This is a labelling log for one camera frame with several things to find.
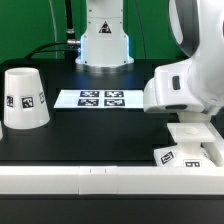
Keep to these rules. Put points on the white lamp base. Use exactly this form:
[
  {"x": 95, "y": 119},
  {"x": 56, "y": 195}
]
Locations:
[{"x": 189, "y": 135}]

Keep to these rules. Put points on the white marker sheet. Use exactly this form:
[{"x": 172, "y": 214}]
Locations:
[{"x": 99, "y": 99}]

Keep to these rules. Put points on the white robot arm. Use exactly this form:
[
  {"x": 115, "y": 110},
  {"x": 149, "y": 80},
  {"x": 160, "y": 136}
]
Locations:
[{"x": 195, "y": 84}]

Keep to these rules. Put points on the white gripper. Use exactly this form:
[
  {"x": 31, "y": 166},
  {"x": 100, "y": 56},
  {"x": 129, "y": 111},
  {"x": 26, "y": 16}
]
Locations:
[{"x": 168, "y": 91}]

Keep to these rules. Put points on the white right fence bar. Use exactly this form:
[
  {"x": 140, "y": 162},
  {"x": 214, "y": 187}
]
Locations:
[{"x": 215, "y": 149}]

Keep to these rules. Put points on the white lamp shade cone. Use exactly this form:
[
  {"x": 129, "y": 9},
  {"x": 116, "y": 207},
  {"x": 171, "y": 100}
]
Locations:
[{"x": 24, "y": 99}]

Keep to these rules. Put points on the white fence bar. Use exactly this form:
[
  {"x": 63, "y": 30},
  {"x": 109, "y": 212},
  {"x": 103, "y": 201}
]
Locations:
[
  {"x": 215, "y": 149},
  {"x": 80, "y": 180}
]

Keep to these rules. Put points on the white front fence bar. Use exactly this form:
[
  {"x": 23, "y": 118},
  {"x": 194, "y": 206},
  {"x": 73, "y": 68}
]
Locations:
[{"x": 80, "y": 180}]

